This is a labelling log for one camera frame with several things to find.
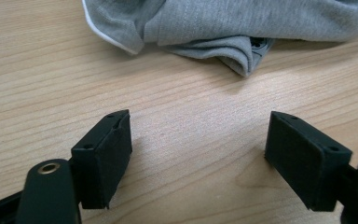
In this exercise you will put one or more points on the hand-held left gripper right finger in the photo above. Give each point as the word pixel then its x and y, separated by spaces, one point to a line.
pixel 304 165

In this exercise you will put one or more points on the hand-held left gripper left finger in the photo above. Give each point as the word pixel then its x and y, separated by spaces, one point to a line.
pixel 105 161

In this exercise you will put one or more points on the grey shorts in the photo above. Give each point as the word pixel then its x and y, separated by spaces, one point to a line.
pixel 230 18

